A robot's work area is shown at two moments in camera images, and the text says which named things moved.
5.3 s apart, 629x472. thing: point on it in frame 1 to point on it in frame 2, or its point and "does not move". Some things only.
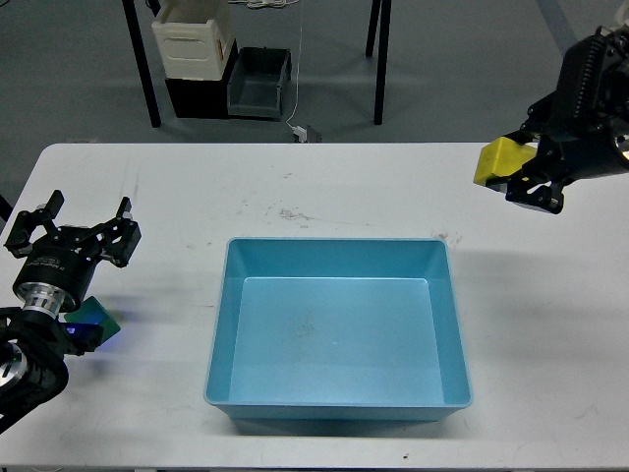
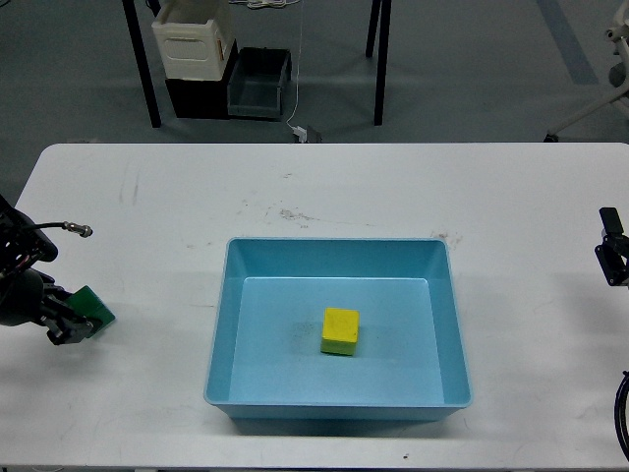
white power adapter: (302, 133) does not move
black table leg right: (382, 63) does not move
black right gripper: (575, 145) to (613, 253)
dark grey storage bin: (255, 89) does not move
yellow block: (501, 157) to (340, 330)
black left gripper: (64, 258) to (22, 295)
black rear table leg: (372, 28) does not move
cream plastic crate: (192, 37) does not move
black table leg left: (131, 15) does not move
